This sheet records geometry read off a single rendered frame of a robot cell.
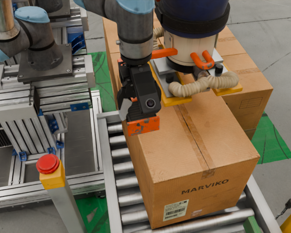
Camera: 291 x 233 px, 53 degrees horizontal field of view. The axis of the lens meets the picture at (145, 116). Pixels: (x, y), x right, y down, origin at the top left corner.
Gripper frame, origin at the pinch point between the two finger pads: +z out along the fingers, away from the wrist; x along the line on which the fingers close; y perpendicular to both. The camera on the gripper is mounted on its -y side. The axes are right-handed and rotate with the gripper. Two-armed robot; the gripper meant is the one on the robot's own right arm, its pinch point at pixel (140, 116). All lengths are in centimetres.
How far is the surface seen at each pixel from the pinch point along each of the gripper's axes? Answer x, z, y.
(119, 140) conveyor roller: 0, 69, 45
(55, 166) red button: 26.7, 19.3, 3.9
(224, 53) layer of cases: -91, 71, 103
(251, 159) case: -38.9, 28.4, -6.0
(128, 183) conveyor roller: 2, 69, 18
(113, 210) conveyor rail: 12, 63, 5
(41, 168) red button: 30.7, 18.7, 3.8
